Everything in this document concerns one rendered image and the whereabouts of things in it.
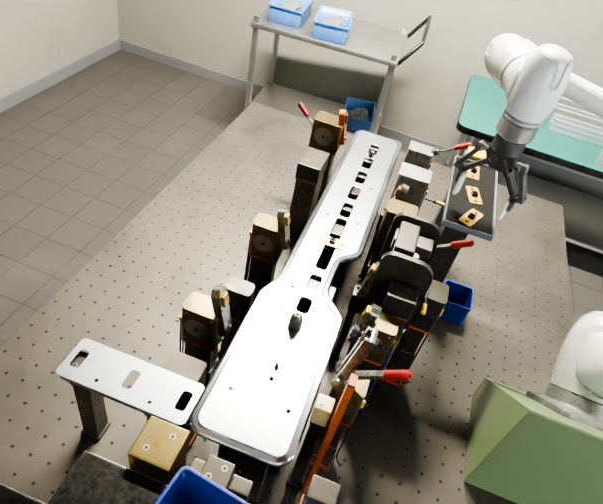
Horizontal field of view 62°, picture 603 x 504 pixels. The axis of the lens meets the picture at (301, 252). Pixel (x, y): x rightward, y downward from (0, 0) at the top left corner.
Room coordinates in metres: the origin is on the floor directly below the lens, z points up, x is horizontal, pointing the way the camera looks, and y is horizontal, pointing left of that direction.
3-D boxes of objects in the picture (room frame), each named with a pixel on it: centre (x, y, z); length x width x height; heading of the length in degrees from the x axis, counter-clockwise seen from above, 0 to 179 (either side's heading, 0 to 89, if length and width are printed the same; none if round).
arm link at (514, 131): (1.16, -0.43, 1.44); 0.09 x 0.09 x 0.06
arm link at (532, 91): (1.17, -0.43, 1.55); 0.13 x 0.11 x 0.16; 14
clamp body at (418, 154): (1.67, -0.35, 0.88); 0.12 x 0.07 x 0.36; 81
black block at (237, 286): (0.88, 0.14, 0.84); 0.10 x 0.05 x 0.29; 81
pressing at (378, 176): (1.13, -0.08, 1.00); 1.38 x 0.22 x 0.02; 171
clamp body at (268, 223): (1.08, 0.12, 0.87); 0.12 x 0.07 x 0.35; 81
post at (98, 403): (0.56, 0.39, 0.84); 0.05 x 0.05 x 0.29; 81
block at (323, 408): (0.55, -0.12, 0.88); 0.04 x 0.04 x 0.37; 81
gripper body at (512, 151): (1.16, -0.43, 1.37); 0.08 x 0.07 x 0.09; 56
